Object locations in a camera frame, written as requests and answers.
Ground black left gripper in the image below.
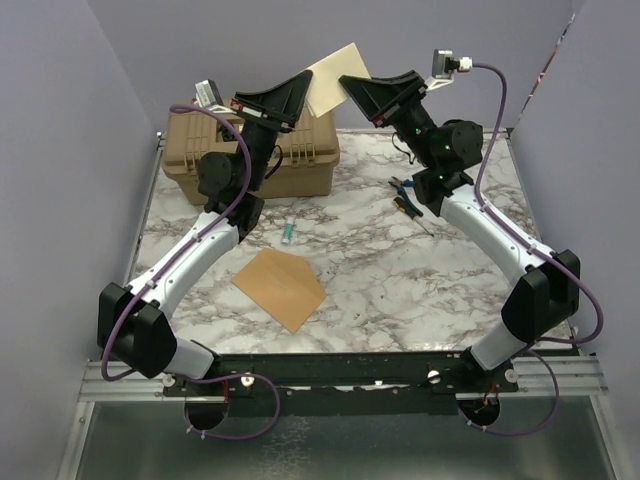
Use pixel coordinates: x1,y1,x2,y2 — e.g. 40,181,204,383
230,69,312,192

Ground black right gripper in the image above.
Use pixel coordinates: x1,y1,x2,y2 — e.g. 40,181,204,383
340,71,438,169

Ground cream lined letter paper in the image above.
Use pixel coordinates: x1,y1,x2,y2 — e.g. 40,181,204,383
305,42,371,118

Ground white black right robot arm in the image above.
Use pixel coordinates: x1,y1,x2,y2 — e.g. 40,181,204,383
339,71,580,391

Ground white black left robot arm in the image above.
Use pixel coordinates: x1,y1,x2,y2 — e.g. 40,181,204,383
97,70,313,395

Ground brown paper envelope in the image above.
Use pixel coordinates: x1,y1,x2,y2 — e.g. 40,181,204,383
232,248,326,333

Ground tan plastic tool case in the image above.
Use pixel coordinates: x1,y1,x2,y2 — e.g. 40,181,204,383
162,108,340,206

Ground black yellow screwdriver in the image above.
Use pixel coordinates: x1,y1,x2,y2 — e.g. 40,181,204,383
393,196,433,236

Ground green white glue stick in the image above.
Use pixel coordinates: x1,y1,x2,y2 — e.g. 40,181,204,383
281,222,294,244

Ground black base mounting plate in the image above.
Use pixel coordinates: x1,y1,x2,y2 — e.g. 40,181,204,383
163,351,518,416

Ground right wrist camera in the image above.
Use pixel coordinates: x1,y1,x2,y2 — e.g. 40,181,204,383
426,49,473,91

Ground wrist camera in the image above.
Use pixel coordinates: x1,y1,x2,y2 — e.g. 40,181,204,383
426,49,473,91
194,79,224,110

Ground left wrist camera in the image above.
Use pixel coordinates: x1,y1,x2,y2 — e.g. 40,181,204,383
194,79,224,110

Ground blue handled pliers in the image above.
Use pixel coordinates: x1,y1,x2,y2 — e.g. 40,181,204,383
388,177,415,200

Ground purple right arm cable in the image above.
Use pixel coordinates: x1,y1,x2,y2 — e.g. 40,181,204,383
457,62,607,437

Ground aluminium frame rail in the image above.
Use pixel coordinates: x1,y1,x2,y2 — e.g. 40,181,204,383
78,351,608,403

